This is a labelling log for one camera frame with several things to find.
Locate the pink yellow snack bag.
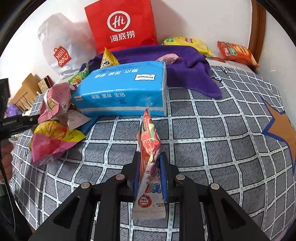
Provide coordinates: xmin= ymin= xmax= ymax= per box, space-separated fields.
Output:
xmin=30 ymin=120 xmax=86 ymax=167

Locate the pink white snack packet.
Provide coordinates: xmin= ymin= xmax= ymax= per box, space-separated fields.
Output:
xmin=38 ymin=82 xmax=91 ymax=130

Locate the red white fruit snack packet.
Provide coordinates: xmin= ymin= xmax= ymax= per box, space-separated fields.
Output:
xmin=132 ymin=108 xmax=166 ymax=220

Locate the green snack packet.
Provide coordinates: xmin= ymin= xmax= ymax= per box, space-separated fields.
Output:
xmin=68 ymin=63 xmax=89 ymax=85

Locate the yellow small snack packet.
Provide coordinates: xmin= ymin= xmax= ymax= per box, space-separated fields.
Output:
xmin=100 ymin=48 xmax=119 ymax=69

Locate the pink foil snack bag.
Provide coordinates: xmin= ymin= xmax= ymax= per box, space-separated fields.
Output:
xmin=156 ymin=53 xmax=179 ymax=65

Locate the person's left hand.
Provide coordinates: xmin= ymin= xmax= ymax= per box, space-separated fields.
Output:
xmin=1 ymin=140 xmax=14 ymax=180

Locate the purple cloth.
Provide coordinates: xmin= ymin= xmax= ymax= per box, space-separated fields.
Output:
xmin=6 ymin=104 xmax=23 ymax=118

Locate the wooden headboard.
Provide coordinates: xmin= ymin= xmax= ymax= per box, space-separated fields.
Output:
xmin=9 ymin=73 xmax=41 ymax=111

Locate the white Miniso plastic bag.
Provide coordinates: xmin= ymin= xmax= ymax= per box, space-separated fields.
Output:
xmin=38 ymin=13 xmax=96 ymax=79

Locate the blue tissue pack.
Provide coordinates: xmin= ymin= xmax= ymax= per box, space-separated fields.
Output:
xmin=72 ymin=61 xmax=167 ymax=116

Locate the purple towel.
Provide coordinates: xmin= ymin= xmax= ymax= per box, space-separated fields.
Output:
xmin=79 ymin=45 xmax=223 ymax=100

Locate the red paper Haidilao bag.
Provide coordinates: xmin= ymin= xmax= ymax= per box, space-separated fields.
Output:
xmin=84 ymin=0 xmax=158 ymax=53

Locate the orange chips bag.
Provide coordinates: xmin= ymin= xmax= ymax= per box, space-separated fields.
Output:
xmin=217 ymin=41 xmax=259 ymax=67

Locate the yellow chips bag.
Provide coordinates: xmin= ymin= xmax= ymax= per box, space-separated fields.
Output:
xmin=162 ymin=37 xmax=213 ymax=56

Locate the brown wooden door frame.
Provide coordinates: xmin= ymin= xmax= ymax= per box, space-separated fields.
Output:
xmin=248 ymin=0 xmax=266 ymax=62

